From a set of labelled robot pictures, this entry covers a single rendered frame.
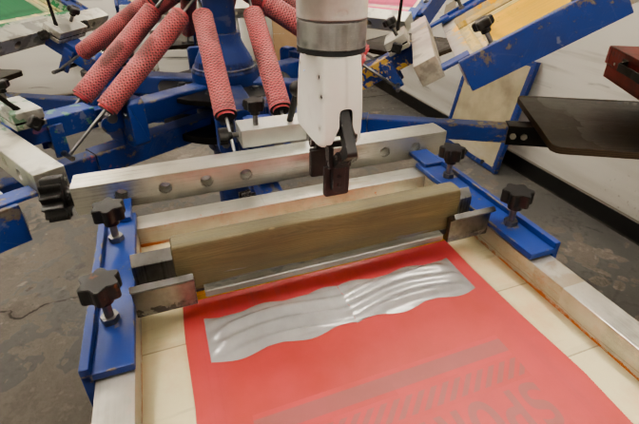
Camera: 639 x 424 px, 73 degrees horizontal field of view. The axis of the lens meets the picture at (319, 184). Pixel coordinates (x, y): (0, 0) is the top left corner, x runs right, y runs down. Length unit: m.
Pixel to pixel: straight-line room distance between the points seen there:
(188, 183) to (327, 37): 0.40
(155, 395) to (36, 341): 1.61
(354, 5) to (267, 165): 0.39
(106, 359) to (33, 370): 1.50
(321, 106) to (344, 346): 0.28
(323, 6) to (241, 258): 0.31
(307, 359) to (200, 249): 0.18
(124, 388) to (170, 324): 0.12
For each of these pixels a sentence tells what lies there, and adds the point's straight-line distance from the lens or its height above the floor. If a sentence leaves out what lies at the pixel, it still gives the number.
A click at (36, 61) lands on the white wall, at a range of 4.79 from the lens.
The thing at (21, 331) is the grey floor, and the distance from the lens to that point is 2.20.
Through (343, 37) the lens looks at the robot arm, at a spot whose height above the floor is 1.29.
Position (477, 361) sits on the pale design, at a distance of 0.56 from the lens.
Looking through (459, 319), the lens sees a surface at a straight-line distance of 0.60.
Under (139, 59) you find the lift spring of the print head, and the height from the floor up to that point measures 1.14.
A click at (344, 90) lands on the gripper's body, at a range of 0.46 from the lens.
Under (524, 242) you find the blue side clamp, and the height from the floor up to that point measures 1.00.
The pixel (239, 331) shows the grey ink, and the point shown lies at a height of 0.96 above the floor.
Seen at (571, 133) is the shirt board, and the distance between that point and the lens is 1.27.
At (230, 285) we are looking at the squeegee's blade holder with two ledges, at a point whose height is 0.99.
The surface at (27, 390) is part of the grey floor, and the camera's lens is 1.97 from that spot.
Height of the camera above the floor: 1.37
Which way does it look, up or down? 29 degrees down
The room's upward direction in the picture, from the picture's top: straight up
